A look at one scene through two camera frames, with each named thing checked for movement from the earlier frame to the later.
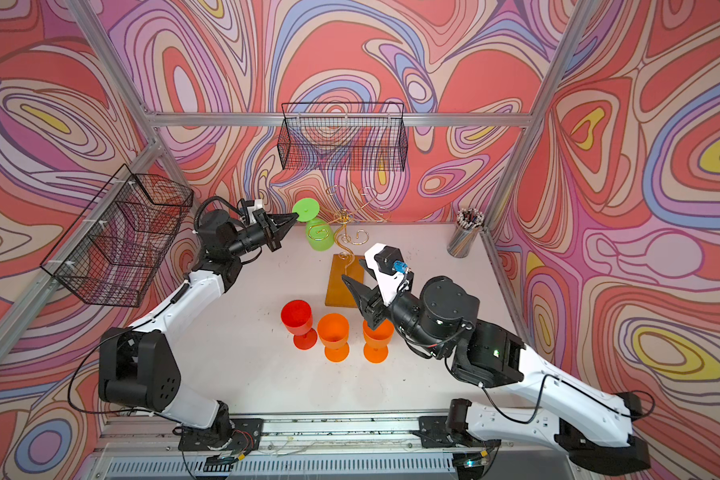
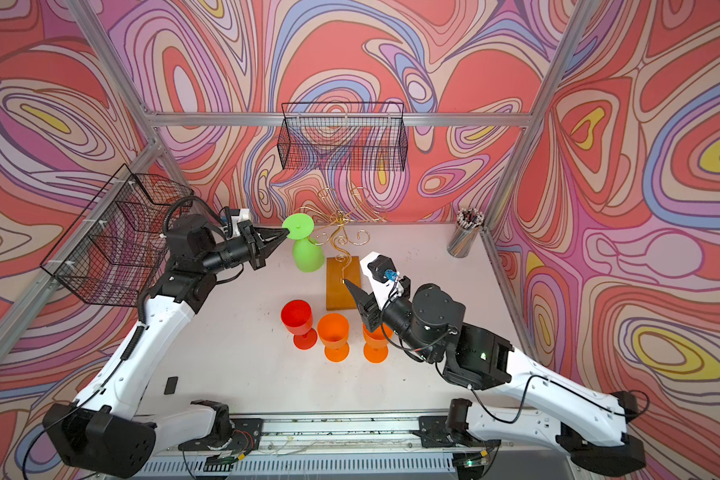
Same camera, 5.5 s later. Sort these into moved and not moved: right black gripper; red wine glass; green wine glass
Moved: green wine glass
Not moved: right black gripper; red wine glass
